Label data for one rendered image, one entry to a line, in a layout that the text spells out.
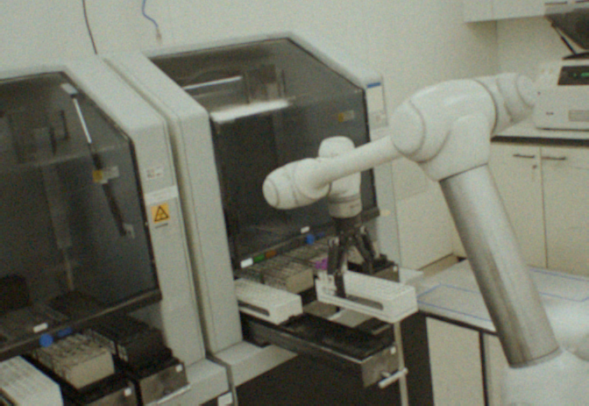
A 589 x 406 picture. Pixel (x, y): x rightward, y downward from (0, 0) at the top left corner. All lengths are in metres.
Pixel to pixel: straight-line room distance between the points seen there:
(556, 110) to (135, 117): 2.64
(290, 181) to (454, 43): 2.95
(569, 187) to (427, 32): 1.20
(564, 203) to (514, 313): 2.81
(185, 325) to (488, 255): 1.00
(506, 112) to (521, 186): 2.83
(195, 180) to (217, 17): 1.52
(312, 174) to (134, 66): 0.72
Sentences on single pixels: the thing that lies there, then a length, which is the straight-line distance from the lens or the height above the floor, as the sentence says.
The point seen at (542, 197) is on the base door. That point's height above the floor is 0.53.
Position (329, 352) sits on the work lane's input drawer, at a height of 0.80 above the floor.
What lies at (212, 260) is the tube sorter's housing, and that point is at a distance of 2.12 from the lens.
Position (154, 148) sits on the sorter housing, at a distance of 1.98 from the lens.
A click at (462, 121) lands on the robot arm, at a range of 1.39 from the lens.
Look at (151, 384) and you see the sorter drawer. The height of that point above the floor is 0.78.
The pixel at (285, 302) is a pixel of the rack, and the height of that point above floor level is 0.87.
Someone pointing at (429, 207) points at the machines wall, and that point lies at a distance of 4.53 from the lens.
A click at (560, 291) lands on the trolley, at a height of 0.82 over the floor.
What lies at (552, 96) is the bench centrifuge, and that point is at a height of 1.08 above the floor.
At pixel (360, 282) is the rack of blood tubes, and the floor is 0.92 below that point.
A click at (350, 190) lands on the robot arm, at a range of 1.95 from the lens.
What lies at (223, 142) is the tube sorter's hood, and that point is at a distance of 2.08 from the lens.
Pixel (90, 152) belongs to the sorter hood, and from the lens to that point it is 1.89.
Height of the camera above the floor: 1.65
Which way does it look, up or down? 13 degrees down
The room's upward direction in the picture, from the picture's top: 7 degrees counter-clockwise
